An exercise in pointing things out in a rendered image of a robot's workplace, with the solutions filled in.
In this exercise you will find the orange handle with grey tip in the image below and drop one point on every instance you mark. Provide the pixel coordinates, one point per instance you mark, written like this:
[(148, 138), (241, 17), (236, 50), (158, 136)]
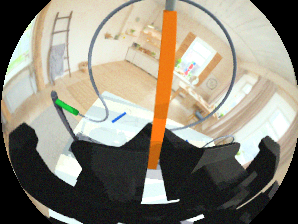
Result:
[(164, 82)]

